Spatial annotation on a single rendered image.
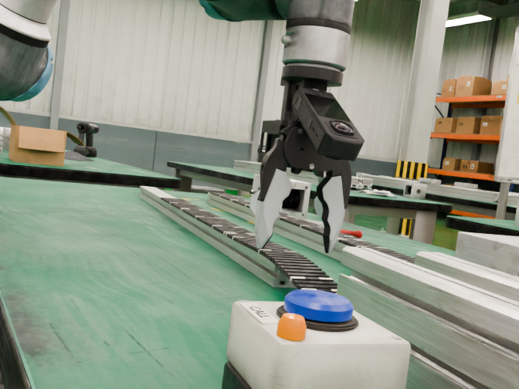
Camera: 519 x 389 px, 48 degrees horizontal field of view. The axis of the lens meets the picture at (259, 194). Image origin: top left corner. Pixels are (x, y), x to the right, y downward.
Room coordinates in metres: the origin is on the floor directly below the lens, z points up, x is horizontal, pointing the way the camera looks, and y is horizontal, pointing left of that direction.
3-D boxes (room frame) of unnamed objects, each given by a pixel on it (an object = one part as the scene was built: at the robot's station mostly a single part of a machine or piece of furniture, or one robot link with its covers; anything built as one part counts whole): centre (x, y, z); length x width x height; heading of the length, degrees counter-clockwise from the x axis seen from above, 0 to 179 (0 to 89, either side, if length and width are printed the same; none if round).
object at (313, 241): (1.20, -0.05, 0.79); 0.96 x 0.04 x 0.03; 21
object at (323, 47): (0.69, -0.04, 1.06); 0.08 x 0.08 x 0.05
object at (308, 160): (0.70, -0.04, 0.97); 0.09 x 0.08 x 0.12; 21
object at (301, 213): (1.52, -0.06, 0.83); 0.11 x 0.10 x 0.10; 113
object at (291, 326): (0.30, -0.02, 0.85); 0.01 x 0.01 x 0.01
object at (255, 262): (1.13, 0.13, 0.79); 0.96 x 0.04 x 0.03; 21
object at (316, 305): (0.34, -0.04, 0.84); 0.04 x 0.04 x 0.02
